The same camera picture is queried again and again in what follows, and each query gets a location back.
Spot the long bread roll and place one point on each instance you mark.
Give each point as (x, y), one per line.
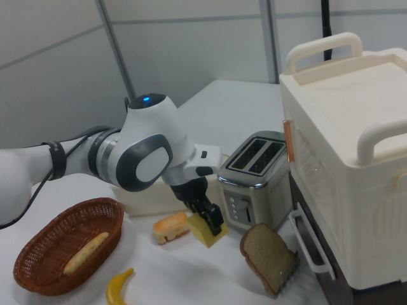
(84, 252)

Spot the black vertical pole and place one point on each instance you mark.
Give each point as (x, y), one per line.
(326, 28)

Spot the yellow foam cube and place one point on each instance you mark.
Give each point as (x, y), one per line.
(208, 239)

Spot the cream toy oven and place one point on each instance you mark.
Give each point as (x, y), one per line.
(343, 159)

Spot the brown wicker basket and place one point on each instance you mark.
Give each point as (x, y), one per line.
(41, 263)

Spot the orange glazed bun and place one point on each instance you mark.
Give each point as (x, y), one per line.
(168, 227)

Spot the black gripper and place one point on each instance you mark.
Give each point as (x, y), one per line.
(190, 192)

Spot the yellow banana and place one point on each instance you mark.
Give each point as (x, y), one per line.
(115, 287)

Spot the brown bread slice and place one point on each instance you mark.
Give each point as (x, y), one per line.
(264, 251)

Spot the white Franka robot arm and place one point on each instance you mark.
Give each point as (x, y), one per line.
(149, 143)

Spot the chrome two-slot toaster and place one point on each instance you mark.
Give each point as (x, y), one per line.
(254, 203)

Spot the copper oven latch strip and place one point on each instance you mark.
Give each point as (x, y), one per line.
(288, 141)

